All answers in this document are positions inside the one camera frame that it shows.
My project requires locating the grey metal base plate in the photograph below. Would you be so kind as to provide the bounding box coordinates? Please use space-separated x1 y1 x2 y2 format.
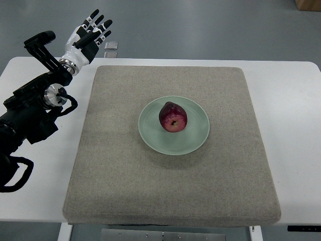
100 229 226 241

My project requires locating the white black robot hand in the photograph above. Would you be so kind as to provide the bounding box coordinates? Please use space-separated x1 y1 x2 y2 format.
59 9 112 75

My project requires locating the red apple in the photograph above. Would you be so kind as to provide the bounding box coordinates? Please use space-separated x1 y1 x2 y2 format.
158 101 188 133

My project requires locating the lower floor metal plate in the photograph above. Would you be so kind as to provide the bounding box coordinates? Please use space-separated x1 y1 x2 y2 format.
104 51 117 58

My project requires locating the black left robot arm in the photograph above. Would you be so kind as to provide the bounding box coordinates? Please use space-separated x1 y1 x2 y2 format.
1 31 78 193

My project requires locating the cardboard box corner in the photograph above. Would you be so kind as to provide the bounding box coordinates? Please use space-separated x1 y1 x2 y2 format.
295 0 321 12

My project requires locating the black table control panel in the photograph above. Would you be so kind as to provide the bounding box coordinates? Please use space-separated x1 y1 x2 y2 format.
287 225 321 232

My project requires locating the pale green plate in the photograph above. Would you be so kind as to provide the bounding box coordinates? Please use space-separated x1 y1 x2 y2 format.
138 96 210 156

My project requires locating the white table leg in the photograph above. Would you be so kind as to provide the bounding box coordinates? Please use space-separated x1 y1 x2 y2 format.
57 222 73 241

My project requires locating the beige fabric cushion mat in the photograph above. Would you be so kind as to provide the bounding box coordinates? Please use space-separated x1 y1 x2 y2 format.
63 65 281 227

